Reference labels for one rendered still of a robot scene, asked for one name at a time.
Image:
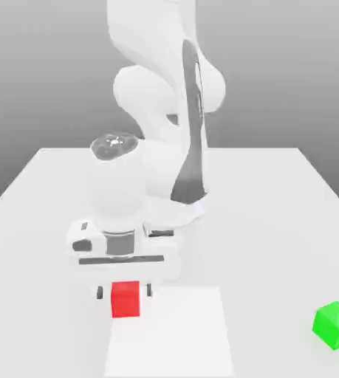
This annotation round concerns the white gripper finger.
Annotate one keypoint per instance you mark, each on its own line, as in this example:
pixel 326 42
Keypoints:
pixel 149 290
pixel 99 292

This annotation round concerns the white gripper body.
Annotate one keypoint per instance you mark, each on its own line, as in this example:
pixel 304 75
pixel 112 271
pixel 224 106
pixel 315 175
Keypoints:
pixel 122 260

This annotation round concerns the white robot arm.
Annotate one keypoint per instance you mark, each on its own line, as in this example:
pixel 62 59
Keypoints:
pixel 157 88

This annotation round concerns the small red cube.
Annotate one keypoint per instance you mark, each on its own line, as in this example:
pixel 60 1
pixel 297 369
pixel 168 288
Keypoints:
pixel 125 299

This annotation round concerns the small green cube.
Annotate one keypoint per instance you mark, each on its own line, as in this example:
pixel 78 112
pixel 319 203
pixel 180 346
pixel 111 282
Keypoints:
pixel 334 324

